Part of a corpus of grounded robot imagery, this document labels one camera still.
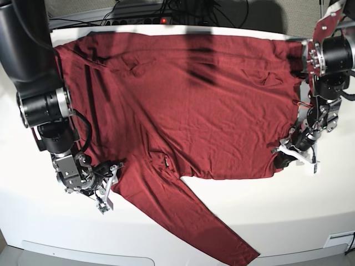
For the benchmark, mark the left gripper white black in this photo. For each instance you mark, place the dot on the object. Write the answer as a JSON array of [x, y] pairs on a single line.
[[298, 147]]

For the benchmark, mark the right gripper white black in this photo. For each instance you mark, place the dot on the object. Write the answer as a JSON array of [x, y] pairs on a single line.
[[101, 178]]

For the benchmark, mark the dark red long-sleeve T-shirt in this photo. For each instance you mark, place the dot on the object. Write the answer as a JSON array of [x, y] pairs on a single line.
[[169, 106]]

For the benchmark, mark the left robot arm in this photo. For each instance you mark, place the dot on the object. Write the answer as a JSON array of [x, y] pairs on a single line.
[[330, 65]]

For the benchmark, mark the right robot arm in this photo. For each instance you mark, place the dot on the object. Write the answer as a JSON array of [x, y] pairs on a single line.
[[35, 68]]

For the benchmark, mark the white label plate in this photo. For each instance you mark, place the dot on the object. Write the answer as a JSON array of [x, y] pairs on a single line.
[[339, 239]]

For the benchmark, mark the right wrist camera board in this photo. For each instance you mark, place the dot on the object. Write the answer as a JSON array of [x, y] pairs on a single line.
[[104, 205]]

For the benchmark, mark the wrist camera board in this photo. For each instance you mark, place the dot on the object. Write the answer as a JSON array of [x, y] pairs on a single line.
[[312, 169], [104, 205]]

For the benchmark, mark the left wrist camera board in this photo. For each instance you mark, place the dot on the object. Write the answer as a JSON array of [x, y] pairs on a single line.
[[312, 169]]

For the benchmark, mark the black power strip red switch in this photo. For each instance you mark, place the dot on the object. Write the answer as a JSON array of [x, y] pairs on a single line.
[[147, 20]]

